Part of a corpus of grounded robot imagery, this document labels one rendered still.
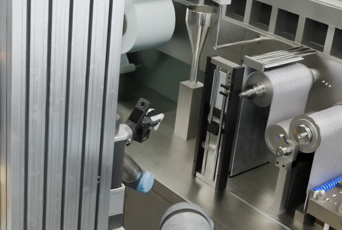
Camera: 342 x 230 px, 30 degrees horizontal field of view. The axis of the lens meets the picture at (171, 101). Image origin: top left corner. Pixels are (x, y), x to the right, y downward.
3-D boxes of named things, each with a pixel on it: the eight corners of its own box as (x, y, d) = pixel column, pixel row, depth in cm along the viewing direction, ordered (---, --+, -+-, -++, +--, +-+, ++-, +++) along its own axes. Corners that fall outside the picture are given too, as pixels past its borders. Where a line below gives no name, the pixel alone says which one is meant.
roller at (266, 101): (244, 99, 262) (250, 67, 256) (283, 88, 277) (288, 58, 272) (270, 112, 252) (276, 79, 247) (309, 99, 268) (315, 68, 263)
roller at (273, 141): (263, 146, 257) (267, 119, 253) (302, 132, 274) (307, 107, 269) (286, 159, 249) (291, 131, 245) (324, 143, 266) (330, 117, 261)
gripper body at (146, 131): (134, 130, 247) (115, 140, 237) (138, 110, 243) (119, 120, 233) (150, 138, 243) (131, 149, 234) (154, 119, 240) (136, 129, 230)
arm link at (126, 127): (112, 123, 230) (130, 133, 226) (119, 119, 233) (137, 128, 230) (108, 140, 233) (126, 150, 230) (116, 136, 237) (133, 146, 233)
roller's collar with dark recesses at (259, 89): (243, 96, 254) (245, 82, 251) (253, 94, 258) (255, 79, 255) (255, 103, 249) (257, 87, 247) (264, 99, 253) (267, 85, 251)
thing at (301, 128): (290, 127, 242) (305, 123, 236) (293, 126, 243) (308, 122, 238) (296, 146, 241) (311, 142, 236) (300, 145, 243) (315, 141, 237)
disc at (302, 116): (285, 143, 248) (292, 109, 242) (286, 143, 248) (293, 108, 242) (316, 159, 238) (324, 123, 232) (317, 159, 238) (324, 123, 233)
